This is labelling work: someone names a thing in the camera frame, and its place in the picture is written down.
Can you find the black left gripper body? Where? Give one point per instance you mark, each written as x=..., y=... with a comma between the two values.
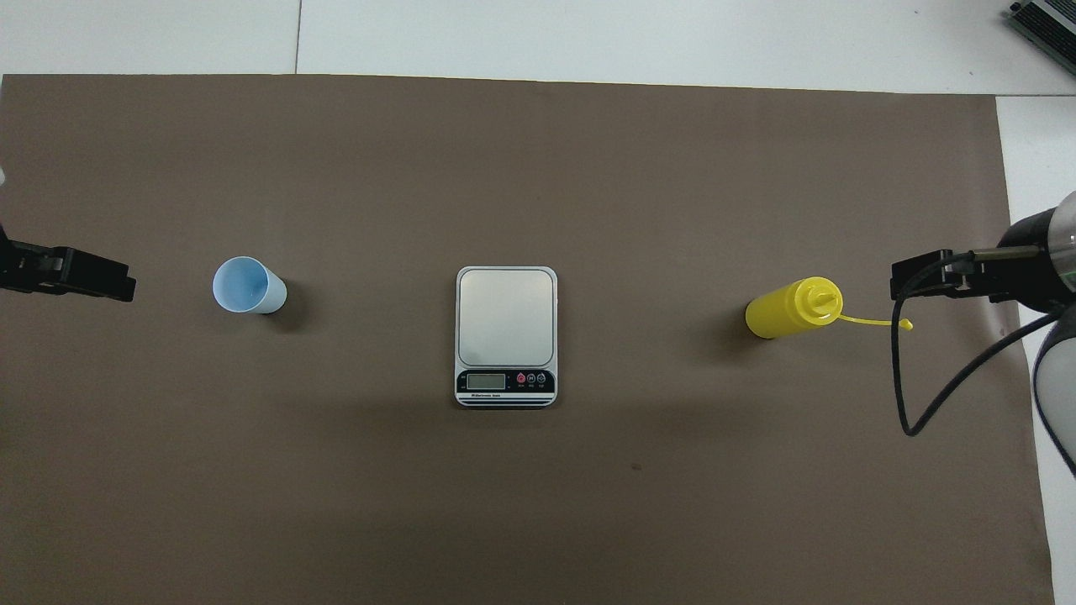
x=5, y=260

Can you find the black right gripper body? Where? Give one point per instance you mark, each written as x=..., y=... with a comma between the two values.
x=1034, y=260

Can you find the yellow squeeze bottle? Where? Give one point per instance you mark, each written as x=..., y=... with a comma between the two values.
x=782, y=313

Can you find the light blue plastic cup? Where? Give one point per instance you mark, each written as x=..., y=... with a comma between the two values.
x=248, y=287

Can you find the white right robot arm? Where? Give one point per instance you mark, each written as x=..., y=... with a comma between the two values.
x=1061, y=395

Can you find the silver digital kitchen scale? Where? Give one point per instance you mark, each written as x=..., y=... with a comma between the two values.
x=504, y=319

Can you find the brown paper table mat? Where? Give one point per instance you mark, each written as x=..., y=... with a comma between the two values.
x=538, y=504

